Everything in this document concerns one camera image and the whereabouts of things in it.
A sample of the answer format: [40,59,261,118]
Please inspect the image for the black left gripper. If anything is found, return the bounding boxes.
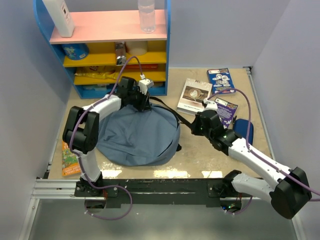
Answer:
[127,88,151,112]

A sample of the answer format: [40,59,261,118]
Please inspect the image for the white coffee cover book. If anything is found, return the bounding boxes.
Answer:
[177,78,213,115]

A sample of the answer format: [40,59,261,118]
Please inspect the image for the blue zip pencil case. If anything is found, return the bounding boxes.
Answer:
[232,118,254,145]

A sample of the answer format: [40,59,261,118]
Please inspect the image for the blue fabric backpack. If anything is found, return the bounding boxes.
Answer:
[96,97,192,167]

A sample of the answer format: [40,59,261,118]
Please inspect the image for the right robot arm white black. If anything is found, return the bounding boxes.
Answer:
[191,109,312,220]

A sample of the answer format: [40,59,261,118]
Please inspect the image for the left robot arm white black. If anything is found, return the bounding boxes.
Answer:
[62,74,154,196]

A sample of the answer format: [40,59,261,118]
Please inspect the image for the yellow snack bag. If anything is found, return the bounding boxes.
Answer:
[74,66,118,80]

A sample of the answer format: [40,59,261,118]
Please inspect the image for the purple cover book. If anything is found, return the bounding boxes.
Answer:
[214,97,238,129]

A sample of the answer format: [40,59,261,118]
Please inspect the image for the red flat box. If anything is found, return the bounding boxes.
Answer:
[126,63,159,70]

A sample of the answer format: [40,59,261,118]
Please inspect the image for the blue cartoon book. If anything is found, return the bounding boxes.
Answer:
[206,68,236,94]

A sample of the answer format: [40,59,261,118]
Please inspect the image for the blue shelf unit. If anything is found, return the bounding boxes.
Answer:
[33,0,171,99]

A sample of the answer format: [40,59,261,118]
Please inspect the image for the blue round tin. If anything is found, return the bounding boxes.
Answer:
[61,43,89,61]

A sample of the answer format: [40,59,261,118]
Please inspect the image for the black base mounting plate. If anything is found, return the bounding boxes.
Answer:
[74,177,253,210]

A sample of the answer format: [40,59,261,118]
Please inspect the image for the clear plastic water bottle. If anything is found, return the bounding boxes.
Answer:
[137,0,156,34]

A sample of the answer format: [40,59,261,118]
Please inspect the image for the orange green children book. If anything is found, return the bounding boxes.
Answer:
[61,141,81,177]

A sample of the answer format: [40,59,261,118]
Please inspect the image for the white rectangular box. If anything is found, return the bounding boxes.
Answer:
[42,0,75,38]

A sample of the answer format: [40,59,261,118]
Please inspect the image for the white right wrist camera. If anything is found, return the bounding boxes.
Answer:
[202,98,218,111]

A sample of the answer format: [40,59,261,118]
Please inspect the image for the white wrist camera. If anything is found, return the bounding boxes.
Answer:
[138,73,154,95]
[202,98,218,111]

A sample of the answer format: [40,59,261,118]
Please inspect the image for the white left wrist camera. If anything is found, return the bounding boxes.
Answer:
[138,73,154,95]

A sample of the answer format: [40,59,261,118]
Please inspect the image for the aluminium frame rail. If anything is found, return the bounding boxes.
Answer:
[31,177,296,201]

